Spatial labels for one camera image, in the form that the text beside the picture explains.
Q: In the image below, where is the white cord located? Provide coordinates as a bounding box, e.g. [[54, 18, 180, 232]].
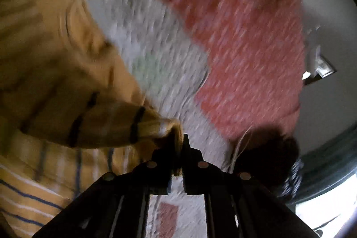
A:
[[227, 126, 253, 172]]

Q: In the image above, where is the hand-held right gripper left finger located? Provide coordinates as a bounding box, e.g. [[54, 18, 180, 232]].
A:
[[33, 140, 179, 238]]

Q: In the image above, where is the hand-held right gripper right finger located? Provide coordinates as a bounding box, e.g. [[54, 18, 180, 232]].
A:
[[181, 133, 320, 238]]

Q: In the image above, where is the yellow striped shirt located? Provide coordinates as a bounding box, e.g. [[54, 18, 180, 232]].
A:
[[0, 0, 183, 238]]

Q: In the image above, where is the white and red patterned blanket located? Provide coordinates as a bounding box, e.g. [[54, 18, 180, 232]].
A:
[[11, 0, 307, 238]]

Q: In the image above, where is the dark cloth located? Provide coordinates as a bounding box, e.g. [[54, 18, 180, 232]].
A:
[[231, 130, 303, 201]]

